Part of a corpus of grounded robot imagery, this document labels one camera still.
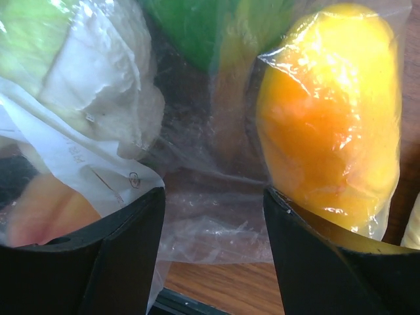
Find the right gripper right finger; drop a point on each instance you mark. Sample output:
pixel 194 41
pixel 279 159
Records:
pixel 325 269

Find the white fake cauliflower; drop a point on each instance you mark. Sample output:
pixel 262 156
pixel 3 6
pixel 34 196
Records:
pixel 90 63

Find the woven bamboo tray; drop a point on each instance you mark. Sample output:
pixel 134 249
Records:
pixel 411 238

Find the orange fake fruit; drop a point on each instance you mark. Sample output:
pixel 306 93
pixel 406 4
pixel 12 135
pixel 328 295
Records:
pixel 328 116

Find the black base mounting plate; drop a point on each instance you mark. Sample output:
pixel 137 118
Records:
pixel 169 302

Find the clear zip top bag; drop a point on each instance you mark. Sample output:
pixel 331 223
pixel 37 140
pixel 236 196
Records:
pixel 208 157

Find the fake brown egg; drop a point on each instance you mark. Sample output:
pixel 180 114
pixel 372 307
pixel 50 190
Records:
pixel 47 209

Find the green fake vegetable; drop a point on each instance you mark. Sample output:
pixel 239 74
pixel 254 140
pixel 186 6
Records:
pixel 215 35

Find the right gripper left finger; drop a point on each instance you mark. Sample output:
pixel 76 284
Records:
pixel 104 268

